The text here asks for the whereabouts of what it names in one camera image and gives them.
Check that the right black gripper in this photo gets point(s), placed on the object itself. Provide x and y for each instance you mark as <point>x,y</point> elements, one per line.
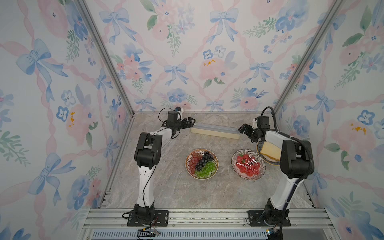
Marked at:
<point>249,128</point>

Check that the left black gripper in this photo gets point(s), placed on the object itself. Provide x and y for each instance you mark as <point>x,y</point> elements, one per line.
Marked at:
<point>190,124</point>

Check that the cream plastic wrap dispenser box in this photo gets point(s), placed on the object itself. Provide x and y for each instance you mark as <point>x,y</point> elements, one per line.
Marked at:
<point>215,131</point>

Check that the round plate with grapes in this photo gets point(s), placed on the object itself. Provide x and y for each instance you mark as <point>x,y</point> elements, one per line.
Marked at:
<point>202,164</point>

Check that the glass bowl with striped rim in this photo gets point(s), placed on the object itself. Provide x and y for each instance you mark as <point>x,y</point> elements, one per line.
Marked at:
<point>248,164</point>

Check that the dark blue yellow-rimmed plate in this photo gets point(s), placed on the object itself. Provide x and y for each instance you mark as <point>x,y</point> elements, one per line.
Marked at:
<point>264,156</point>

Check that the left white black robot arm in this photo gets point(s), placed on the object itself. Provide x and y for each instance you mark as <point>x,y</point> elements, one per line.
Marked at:
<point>147,156</point>

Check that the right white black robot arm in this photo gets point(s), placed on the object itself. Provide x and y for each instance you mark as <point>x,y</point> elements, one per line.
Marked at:
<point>296,164</point>

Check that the slice of bread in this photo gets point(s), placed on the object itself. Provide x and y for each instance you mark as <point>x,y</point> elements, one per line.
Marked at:
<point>271,151</point>

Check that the red strawberries pile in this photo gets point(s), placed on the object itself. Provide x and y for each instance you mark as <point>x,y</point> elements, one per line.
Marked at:
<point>248,165</point>

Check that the mixed colour grapes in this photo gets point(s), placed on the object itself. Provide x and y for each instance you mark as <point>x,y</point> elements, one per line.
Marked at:
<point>202,164</point>

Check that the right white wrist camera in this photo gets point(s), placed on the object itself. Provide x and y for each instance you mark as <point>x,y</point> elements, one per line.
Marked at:
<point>256,124</point>

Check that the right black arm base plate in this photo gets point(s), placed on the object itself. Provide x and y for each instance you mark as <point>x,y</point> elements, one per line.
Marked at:
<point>259,218</point>

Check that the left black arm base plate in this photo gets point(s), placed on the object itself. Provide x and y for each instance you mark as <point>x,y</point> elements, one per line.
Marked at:
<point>157,218</point>

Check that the aluminium mounting rail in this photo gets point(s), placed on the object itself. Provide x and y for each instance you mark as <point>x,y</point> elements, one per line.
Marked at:
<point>207,224</point>

